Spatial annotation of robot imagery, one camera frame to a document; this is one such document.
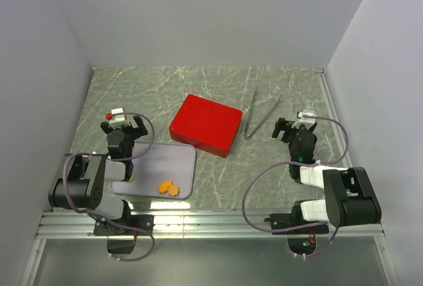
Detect orange fish cookie bottom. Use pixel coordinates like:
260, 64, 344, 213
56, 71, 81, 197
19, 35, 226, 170
157, 180, 173, 194

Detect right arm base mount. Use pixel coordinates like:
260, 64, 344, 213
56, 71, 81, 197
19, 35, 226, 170
265, 213, 329, 234

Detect lavender plastic tray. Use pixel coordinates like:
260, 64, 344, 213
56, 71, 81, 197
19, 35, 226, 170
110, 143, 196, 199

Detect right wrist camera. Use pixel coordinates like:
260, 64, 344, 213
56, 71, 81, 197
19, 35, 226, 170
292, 109, 317, 129

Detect red cookie box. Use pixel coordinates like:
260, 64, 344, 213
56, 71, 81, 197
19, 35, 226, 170
169, 127, 237, 158

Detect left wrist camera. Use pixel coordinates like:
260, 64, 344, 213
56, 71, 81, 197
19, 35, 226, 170
105, 108, 130, 128

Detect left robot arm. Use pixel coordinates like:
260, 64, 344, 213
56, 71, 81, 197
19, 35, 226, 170
48, 110, 149, 234

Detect orange leaf cookie bottom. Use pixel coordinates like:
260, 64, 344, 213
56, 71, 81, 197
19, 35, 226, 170
167, 185, 180, 197

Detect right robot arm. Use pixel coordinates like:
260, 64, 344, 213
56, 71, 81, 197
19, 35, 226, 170
272, 118, 382, 232

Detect metal tongs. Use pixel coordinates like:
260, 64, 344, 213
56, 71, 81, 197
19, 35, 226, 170
243, 90, 282, 140

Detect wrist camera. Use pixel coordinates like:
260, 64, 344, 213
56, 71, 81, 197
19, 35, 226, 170
292, 109, 317, 129
105, 108, 130, 128

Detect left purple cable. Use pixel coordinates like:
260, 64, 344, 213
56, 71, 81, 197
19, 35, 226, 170
63, 111, 156, 262

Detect aluminium rail right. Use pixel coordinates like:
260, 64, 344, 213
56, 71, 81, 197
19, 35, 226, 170
315, 68, 346, 154

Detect red box lid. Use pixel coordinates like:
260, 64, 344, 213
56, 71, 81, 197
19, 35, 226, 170
169, 93, 244, 151

